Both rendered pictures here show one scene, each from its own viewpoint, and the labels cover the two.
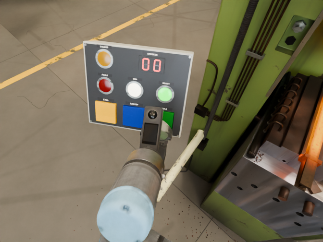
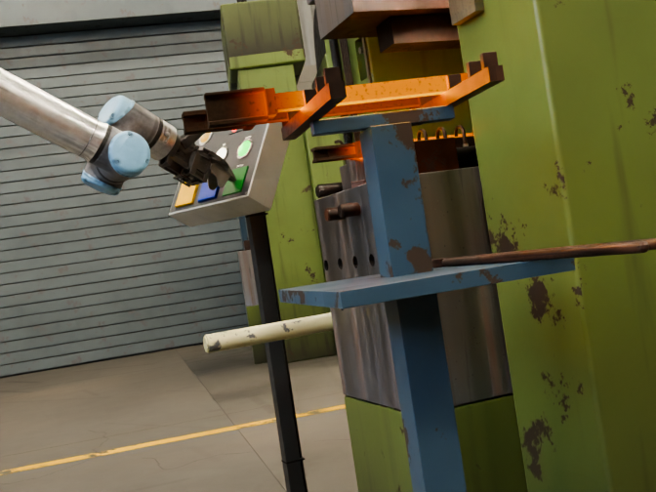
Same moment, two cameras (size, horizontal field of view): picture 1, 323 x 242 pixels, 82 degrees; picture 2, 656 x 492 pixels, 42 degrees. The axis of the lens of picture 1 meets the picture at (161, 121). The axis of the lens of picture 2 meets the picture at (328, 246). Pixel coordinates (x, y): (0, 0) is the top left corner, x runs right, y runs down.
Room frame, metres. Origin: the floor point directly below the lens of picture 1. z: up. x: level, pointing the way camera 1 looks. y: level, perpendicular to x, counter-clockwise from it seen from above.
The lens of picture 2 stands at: (-1.36, -1.37, 0.79)
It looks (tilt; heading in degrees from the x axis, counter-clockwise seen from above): 1 degrees up; 33
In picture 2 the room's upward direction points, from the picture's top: 9 degrees counter-clockwise
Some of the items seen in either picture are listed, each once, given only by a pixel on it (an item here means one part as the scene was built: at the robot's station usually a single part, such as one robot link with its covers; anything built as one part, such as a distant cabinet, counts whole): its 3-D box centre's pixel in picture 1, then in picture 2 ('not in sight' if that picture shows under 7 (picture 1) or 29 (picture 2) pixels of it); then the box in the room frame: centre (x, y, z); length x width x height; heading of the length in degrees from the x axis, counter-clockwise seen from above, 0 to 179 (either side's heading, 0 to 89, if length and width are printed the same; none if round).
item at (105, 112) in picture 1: (106, 112); (188, 193); (0.40, 0.19, 1.01); 0.07 x 0.05 x 0.07; 79
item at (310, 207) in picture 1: (308, 208); (348, 210); (0.11, -0.47, 0.87); 0.04 x 0.03 x 0.03; 144
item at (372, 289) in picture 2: not in sight; (407, 281); (-0.28, -0.79, 0.74); 0.40 x 0.30 x 0.02; 47
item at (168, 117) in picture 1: (162, 120); (236, 182); (0.37, 0.00, 1.00); 0.07 x 0.05 x 0.07; 79
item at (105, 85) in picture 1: (105, 85); not in sight; (0.45, 0.19, 1.09); 0.05 x 0.03 x 0.04; 54
